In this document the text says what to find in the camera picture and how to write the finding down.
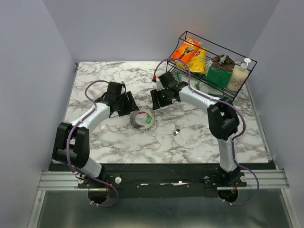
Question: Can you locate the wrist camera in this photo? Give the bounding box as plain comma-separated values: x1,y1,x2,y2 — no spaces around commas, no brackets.
120,81,126,95
156,80,164,91

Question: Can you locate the purple cable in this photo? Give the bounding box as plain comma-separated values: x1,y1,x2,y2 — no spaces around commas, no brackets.
152,57,259,206
66,80,119,207

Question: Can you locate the silver toothed metal ring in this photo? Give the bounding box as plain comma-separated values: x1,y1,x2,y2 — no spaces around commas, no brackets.
129,110,158,132

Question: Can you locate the cream pump lotion bottle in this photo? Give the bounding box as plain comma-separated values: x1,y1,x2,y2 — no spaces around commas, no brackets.
227,58,251,91

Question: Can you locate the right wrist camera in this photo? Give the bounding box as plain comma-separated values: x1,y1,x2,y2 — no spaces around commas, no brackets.
156,80,164,91

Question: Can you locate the small silver key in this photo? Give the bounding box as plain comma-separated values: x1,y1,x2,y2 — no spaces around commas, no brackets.
173,123,181,136

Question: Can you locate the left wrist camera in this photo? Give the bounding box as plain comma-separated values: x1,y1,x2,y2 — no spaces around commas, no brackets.
120,81,126,95

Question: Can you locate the yellow chips bag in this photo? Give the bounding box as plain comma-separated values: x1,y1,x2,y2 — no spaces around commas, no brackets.
186,48,207,74

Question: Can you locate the green key tag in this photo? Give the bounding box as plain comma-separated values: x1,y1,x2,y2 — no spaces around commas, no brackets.
145,116,152,124

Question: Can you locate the green white snack packet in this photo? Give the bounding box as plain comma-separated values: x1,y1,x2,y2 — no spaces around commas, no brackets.
176,72,224,97

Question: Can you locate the aluminium extrusion rail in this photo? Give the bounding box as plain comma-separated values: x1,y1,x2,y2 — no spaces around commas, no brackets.
38,170,290,191

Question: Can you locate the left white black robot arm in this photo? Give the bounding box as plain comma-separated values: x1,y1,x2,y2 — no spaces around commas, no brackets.
52,91,139,188

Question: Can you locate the green brown paper bag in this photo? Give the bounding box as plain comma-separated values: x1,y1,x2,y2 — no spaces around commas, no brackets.
205,55,235,89

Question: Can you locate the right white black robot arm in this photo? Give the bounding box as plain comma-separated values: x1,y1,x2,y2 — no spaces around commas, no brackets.
151,81,239,186

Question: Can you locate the black wire shelf rack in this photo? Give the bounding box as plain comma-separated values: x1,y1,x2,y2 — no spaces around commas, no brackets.
166,31,257,101

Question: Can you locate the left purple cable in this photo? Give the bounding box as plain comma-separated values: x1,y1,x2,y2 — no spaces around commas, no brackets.
66,80,119,207

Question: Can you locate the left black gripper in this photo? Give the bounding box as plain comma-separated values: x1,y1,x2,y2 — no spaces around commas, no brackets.
116,91,139,117

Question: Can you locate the orange razor box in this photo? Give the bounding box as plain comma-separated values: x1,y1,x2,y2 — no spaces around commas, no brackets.
171,38,201,63

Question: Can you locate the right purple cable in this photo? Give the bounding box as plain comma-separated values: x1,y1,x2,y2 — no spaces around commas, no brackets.
152,57,259,206

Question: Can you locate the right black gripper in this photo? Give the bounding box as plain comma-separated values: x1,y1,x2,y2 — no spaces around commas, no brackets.
149,87,172,111

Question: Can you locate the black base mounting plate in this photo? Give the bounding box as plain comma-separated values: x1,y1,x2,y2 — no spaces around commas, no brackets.
48,162,276,200

